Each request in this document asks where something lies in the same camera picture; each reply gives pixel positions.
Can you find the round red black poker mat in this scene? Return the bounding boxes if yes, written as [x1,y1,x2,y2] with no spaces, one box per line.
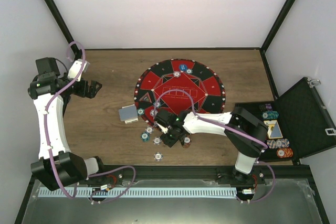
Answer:
[134,59,226,126]

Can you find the triangular all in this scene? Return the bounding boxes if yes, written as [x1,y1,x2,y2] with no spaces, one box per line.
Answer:
[139,92,152,103]

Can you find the light blue slotted cable duct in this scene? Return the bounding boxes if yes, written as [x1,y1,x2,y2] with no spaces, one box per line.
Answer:
[38,187,237,198]

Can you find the blue backed card deck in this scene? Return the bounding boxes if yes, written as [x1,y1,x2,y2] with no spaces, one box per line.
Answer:
[119,104,138,122]

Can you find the purple orange chip row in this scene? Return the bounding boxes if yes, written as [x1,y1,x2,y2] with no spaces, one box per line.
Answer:
[266,138,290,149]

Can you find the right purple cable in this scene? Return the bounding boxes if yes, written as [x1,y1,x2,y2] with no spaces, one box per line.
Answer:
[153,89,276,205]

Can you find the brown poker chip stack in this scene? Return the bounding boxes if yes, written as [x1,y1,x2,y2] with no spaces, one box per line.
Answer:
[181,136,191,148]

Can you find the black poker case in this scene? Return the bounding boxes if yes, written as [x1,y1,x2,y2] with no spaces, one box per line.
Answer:
[235,77,335,162]

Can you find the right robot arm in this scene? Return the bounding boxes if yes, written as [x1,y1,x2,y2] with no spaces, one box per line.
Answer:
[154,107,268,184]

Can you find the purple cable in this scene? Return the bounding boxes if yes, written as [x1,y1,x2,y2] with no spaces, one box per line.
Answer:
[153,89,276,205]
[44,40,136,206]

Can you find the orange chip row in case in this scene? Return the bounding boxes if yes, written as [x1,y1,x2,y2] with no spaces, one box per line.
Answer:
[276,147,293,158]

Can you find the card deck in case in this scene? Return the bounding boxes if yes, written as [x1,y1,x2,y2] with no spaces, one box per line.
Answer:
[264,120,283,140]

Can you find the blue small blind button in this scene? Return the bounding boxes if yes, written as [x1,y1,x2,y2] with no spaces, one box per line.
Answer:
[178,64,188,72]

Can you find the green poker chip stack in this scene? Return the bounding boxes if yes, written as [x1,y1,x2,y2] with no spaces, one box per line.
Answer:
[141,132,150,142]

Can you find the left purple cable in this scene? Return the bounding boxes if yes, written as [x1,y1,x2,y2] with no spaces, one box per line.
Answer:
[44,40,136,206]

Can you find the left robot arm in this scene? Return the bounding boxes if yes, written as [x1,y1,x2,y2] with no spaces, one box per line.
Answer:
[28,57,107,191]

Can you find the dark chips in case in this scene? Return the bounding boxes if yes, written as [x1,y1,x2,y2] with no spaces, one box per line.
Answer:
[259,103,273,111]

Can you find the green chip row in case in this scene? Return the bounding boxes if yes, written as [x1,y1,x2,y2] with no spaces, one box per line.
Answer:
[262,111,279,120]

